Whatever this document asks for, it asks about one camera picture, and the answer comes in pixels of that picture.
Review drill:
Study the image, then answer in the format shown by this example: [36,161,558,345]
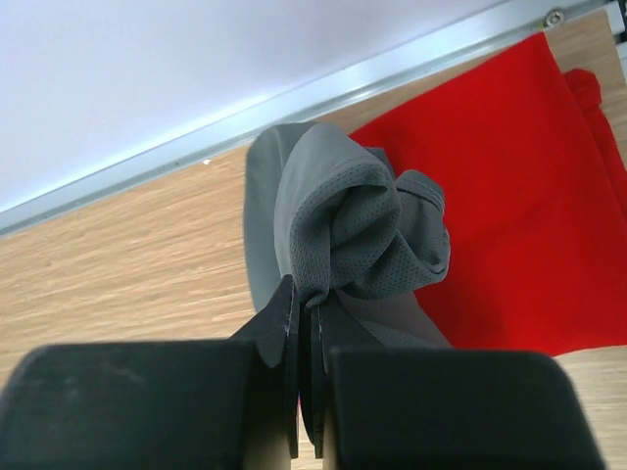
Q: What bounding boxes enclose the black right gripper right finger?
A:
[300,297,604,469]

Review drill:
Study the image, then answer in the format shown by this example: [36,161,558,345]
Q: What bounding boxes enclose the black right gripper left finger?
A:
[1,277,300,469]

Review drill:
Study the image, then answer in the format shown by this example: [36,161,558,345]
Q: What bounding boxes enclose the dark grey t shirt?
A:
[243,122,451,348]

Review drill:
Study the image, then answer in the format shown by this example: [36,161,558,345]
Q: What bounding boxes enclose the folded red t shirt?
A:
[353,33,626,355]

